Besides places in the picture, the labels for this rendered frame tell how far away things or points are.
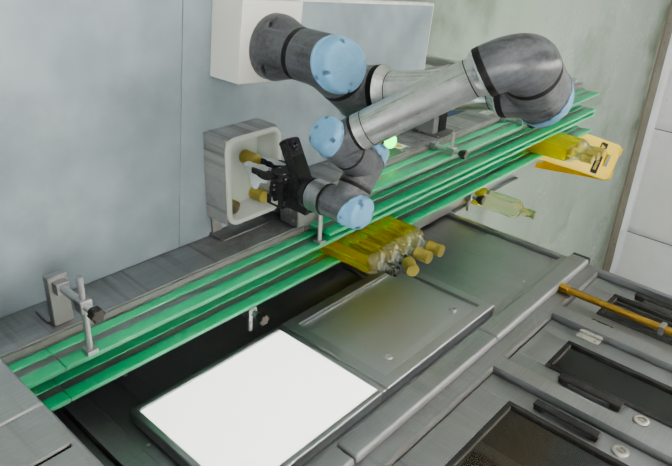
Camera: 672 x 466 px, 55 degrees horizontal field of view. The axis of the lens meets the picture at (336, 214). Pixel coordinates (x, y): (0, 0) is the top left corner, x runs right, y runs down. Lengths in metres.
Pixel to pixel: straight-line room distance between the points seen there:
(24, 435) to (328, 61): 0.86
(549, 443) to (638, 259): 6.59
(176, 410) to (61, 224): 0.45
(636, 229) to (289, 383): 6.70
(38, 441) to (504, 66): 0.92
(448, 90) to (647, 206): 6.65
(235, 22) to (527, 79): 0.64
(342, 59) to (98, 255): 0.68
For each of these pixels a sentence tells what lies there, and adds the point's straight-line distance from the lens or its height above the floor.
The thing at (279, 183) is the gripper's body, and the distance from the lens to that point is 1.49.
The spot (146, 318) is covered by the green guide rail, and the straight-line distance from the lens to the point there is 1.42.
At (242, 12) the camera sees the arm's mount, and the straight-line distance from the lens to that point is 1.46.
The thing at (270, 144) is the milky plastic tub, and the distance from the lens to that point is 1.65.
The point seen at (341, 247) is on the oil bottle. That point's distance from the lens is 1.72.
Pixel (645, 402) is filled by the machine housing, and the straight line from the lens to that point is 1.71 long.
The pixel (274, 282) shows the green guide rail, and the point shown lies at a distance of 1.66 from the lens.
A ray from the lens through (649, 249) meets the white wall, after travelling 7.95.
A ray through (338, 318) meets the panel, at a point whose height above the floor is 1.06.
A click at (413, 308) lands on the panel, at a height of 1.17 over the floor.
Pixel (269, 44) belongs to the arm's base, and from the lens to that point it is 1.46.
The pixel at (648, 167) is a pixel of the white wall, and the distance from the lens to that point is 7.67.
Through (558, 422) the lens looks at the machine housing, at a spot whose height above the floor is 1.62.
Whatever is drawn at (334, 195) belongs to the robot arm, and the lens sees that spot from 1.38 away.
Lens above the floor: 1.95
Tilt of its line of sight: 36 degrees down
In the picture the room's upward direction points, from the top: 113 degrees clockwise
